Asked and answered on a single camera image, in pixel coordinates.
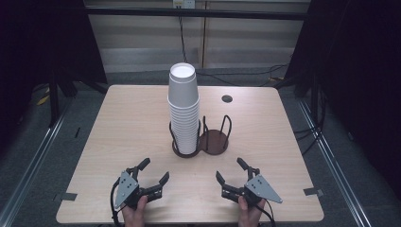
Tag stack of white cups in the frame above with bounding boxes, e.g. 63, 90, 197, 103
167, 96, 201, 156

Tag person's left hand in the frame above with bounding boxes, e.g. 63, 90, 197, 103
122, 195, 149, 227

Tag white plastic cup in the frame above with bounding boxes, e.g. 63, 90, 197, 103
167, 61, 201, 110

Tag white wall outlet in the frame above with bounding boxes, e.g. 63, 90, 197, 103
172, 0, 197, 9

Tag right hand-held gripper cable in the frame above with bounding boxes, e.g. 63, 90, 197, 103
254, 199, 278, 227

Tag yellow floor tape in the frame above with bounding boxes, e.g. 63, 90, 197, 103
36, 88, 51, 107

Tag black wire cup holder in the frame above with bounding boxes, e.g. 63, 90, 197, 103
168, 113, 234, 159

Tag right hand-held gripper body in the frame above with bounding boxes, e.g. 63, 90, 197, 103
239, 173, 284, 206

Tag black stand leg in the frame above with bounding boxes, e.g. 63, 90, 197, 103
47, 73, 61, 128

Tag left hand-held gripper cable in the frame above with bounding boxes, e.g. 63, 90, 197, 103
109, 177, 124, 227

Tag black hanging cable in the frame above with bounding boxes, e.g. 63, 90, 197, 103
178, 8, 190, 64

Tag grey tape piece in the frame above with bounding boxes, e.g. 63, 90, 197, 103
303, 187, 324, 197
53, 192, 78, 202

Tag hand-held gripper cable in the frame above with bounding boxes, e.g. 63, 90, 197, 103
109, 177, 124, 227
254, 199, 278, 227

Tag black curtain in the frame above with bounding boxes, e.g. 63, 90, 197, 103
0, 0, 108, 149
285, 0, 401, 202

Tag black horizontal bar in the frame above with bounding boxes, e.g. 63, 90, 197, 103
84, 8, 311, 22

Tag black cables beside rail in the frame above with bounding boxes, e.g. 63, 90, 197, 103
292, 88, 326, 156

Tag black floor cables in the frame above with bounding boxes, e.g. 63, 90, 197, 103
195, 63, 289, 88

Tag person's right hand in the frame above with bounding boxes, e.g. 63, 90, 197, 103
237, 195, 267, 227

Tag metal floor rail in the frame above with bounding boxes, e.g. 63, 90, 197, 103
0, 103, 74, 227
297, 99, 375, 227

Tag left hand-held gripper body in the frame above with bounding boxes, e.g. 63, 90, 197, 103
113, 169, 149, 211

